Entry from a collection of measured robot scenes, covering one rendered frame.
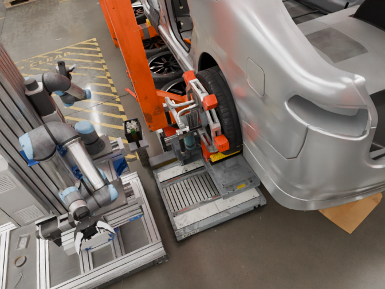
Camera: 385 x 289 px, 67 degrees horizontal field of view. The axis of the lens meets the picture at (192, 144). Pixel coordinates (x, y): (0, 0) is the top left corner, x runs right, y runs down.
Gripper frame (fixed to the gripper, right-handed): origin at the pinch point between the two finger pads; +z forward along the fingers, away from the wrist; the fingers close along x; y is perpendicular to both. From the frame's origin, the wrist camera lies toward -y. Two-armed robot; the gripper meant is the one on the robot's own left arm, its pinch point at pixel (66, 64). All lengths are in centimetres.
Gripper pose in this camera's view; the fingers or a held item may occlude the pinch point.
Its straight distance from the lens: 257.1
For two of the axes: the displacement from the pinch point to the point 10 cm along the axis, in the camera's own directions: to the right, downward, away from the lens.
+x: 9.9, -1.0, 0.9
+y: 0.1, 7.2, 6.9
